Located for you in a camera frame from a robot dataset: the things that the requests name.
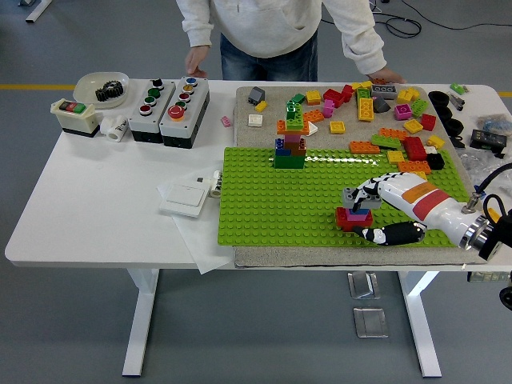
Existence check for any person's left hand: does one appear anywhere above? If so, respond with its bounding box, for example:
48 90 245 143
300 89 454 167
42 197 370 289
366 66 408 85

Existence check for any person's right hand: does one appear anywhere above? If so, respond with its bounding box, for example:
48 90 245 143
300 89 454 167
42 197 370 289
184 45 211 79

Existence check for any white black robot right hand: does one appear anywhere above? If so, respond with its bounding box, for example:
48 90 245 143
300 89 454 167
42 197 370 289
350 171 480 246

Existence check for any light grey eight-stud brick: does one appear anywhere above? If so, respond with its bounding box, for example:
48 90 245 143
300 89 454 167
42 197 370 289
342 186 383 213

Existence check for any dark grey long brick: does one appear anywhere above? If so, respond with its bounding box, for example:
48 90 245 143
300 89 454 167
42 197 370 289
370 83 399 100

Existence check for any yellow long brick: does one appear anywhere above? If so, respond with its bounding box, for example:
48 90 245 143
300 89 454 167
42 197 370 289
357 97 376 122

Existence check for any large red brick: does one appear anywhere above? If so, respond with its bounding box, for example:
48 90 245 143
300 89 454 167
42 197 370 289
402 135 429 162

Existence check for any lime green long brick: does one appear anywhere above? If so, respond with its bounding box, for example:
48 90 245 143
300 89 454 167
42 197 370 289
370 134 402 150

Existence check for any orange flat brick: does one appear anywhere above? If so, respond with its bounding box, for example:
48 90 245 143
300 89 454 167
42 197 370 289
276 118 311 135

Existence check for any dark green brick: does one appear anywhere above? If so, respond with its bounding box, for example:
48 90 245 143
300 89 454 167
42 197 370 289
274 154 306 169

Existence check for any green studded baseplate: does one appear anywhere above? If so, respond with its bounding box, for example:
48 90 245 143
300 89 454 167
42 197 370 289
217 146 492 247

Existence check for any clear plastic bag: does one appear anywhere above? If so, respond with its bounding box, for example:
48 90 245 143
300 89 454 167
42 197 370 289
458 150 512 189

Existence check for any control box with emergency stop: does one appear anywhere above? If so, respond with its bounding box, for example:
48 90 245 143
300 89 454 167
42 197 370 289
158 75 211 149

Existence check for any control box with black knob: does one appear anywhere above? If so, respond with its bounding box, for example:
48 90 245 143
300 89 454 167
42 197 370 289
128 78 177 143

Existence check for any silver hand tool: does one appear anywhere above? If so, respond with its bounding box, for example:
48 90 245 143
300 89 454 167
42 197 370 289
446 91 466 111

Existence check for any black electronic device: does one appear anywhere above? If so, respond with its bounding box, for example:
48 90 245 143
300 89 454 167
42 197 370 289
468 128 509 158

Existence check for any black metal gear cluster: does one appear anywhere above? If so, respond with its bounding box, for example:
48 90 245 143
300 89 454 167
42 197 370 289
94 80 124 103

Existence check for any grey tray under table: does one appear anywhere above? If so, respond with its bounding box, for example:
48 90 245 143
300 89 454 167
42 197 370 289
466 270 512 284

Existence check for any silver floor box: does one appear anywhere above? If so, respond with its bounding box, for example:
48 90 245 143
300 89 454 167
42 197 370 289
346 270 381 300
353 306 390 339

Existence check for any bag of blue parts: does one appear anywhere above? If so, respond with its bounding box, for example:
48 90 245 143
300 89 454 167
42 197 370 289
471 113 512 135

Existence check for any white pipe tee fitting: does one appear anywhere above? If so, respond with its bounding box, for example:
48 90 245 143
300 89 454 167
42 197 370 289
99 114 130 142

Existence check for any white bowl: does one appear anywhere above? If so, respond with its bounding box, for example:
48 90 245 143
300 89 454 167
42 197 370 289
73 70 131 110

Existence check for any white table leg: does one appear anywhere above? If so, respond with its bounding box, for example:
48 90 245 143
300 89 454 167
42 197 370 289
398 270 443 378
122 268 161 377

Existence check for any white printed tube fitting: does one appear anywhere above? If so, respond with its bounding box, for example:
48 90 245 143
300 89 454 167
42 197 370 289
208 170 223 198

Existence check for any white furniture foot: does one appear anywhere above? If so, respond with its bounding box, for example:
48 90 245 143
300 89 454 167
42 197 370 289
24 0 53 24

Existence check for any white paper sheet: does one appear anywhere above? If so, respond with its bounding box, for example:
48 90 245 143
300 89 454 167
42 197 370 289
155 175 237 275

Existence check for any black floor cable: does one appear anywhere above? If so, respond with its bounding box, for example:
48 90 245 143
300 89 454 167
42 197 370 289
374 11 423 38

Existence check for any white switch red green rocker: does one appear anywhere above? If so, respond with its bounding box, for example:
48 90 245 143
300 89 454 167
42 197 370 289
50 98 101 138

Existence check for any white wall switch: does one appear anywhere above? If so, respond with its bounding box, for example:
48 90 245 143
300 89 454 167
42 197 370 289
158 180 211 218

